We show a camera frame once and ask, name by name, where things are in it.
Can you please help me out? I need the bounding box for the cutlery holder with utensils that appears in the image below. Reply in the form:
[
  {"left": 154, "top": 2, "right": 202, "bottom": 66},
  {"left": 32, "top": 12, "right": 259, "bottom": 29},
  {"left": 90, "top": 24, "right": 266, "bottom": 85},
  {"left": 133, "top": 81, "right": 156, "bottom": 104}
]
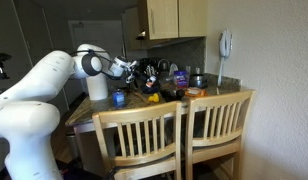
[{"left": 143, "top": 65, "right": 158, "bottom": 78}]

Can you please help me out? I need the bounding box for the blue tin can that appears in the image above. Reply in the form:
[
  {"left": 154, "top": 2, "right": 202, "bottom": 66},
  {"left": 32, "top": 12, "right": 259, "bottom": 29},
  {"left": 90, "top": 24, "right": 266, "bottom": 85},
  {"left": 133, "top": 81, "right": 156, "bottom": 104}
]
[{"left": 112, "top": 89, "right": 126, "bottom": 110}]

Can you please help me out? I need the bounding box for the chrome kitchen faucet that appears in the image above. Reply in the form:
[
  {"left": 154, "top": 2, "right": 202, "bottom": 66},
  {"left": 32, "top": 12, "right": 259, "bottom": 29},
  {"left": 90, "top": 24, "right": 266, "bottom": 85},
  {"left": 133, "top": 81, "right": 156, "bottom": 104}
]
[{"left": 157, "top": 58, "right": 171, "bottom": 72}]

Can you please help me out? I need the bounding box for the light wooden wall cabinet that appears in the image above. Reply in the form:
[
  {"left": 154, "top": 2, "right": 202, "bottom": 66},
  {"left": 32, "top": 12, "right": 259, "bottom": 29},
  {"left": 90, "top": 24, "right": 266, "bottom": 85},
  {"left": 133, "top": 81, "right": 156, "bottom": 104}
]
[{"left": 137, "top": 0, "right": 208, "bottom": 42}]

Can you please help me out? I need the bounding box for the white phone cord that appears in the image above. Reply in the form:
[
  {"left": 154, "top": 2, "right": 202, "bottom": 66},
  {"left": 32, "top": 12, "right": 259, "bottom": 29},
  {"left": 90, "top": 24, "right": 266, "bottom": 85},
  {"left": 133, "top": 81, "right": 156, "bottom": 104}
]
[{"left": 216, "top": 56, "right": 226, "bottom": 88}]

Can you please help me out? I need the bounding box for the dark blue bowl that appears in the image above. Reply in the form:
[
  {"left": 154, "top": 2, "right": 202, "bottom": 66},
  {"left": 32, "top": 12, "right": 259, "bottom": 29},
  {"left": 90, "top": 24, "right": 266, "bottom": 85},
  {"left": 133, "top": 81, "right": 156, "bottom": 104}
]
[{"left": 139, "top": 81, "right": 161, "bottom": 95}]

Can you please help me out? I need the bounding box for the yellow rubber duck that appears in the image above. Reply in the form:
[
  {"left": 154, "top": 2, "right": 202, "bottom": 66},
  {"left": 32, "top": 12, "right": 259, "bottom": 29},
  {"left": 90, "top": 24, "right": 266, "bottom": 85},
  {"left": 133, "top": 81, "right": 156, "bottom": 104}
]
[{"left": 147, "top": 92, "right": 161, "bottom": 104}]

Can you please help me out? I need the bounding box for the light wooden slat chair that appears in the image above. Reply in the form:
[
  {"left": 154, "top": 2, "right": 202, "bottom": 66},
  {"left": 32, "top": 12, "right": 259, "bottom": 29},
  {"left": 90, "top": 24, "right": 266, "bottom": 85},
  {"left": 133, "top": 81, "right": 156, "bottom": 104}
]
[
  {"left": 184, "top": 89, "right": 256, "bottom": 180},
  {"left": 91, "top": 100, "right": 184, "bottom": 180}
]

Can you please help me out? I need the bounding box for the black tripod stand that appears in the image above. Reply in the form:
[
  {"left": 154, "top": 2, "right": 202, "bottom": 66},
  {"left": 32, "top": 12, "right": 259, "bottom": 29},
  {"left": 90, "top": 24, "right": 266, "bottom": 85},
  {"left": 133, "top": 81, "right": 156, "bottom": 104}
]
[{"left": 0, "top": 52, "right": 12, "bottom": 81}]

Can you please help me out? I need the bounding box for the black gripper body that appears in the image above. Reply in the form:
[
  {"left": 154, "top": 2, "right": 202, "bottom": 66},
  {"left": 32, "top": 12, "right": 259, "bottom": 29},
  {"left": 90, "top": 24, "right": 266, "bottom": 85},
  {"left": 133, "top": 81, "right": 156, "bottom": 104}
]
[{"left": 124, "top": 59, "right": 140, "bottom": 78}]

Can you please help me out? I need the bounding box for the wooden cutting board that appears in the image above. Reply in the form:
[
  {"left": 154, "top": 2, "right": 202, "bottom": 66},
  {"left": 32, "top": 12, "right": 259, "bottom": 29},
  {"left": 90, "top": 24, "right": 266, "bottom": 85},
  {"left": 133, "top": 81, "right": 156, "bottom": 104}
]
[{"left": 133, "top": 91, "right": 150, "bottom": 104}]

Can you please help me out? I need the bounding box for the jar with blue lid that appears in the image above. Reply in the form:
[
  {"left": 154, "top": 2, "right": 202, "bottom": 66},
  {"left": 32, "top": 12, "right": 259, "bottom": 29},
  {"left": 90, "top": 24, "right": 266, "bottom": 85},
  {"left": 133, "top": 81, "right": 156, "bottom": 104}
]
[{"left": 173, "top": 70, "right": 190, "bottom": 89}]

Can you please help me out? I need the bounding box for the black pouch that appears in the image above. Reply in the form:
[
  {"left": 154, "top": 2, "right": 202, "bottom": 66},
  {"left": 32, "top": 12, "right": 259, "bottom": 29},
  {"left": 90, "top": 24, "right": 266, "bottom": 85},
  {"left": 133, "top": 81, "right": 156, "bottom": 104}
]
[{"left": 159, "top": 87, "right": 186, "bottom": 103}]

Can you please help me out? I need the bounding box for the white wall phone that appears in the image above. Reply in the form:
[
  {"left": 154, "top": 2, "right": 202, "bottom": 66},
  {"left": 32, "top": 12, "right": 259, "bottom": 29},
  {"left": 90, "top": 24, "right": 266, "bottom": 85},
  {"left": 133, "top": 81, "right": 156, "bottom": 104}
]
[{"left": 218, "top": 29, "right": 234, "bottom": 60}]

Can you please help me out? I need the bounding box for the black coffee maker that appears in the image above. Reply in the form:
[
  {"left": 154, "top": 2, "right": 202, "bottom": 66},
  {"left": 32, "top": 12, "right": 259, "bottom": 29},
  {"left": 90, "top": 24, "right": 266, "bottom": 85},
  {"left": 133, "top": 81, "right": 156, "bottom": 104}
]
[{"left": 138, "top": 57, "right": 162, "bottom": 72}]

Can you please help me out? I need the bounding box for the white bottle with orange label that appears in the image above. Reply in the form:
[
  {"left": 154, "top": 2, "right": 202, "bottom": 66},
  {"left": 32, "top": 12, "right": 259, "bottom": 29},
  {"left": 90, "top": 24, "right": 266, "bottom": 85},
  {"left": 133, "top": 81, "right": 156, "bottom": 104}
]
[{"left": 145, "top": 75, "right": 158, "bottom": 89}]

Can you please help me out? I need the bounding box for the metal cooking pot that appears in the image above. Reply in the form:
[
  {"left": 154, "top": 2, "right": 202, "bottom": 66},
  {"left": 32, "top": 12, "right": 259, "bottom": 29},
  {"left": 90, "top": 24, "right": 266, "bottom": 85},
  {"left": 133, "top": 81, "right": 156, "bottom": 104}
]
[{"left": 189, "top": 73, "right": 209, "bottom": 89}]

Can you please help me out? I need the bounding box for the steel lid trash can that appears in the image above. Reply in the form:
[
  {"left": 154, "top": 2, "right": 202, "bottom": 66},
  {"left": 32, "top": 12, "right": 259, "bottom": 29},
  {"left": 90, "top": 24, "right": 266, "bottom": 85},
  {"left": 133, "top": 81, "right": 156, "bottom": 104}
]
[{"left": 65, "top": 133, "right": 80, "bottom": 162}]

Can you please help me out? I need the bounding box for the white paper towel roll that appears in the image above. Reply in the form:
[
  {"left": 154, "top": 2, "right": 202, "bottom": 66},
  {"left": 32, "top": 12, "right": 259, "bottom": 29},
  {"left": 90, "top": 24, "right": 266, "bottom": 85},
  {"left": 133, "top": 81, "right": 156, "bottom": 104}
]
[{"left": 85, "top": 73, "right": 109, "bottom": 102}]

